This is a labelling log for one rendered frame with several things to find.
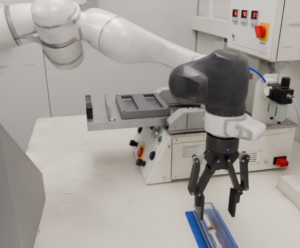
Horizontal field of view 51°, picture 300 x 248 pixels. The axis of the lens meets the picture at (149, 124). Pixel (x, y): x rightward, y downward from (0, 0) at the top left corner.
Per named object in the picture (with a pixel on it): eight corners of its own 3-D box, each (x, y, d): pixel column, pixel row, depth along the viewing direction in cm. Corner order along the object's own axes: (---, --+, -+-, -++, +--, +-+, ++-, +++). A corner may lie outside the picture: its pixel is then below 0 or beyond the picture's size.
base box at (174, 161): (244, 134, 148) (249, 98, 142) (294, 174, 114) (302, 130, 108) (131, 143, 138) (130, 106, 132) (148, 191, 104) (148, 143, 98)
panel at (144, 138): (131, 144, 136) (149, 106, 131) (145, 181, 109) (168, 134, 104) (127, 143, 136) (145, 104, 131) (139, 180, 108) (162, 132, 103)
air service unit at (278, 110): (267, 112, 109) (274, 70, 104) (293, 128, 96) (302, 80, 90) (253, 113, 108) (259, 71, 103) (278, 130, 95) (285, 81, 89)
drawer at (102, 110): (160, 106, 128) (160, 87, 125) (176, 126, 108) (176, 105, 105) (86, 111, 123) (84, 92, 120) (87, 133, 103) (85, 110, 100)
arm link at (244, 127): (200, 105, 75) (199, 126, 77) (218, 124, 63) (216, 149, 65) (250, 103, 76) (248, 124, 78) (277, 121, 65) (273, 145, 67)
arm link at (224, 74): (183, 95, 82) (160, 105, 75) (185, 43, 78) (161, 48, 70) (251, 108, 72) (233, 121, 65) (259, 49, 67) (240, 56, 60)
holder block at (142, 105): (157, 98, 126) (157, 92, 125) (170, 115, 107) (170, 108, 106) (115, 101, 122) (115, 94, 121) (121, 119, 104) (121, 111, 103)
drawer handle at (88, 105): (91, 104, 118) (90, 94, 117) (92, 118, 105) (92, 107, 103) (85, 105, 118) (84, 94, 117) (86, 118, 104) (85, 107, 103)
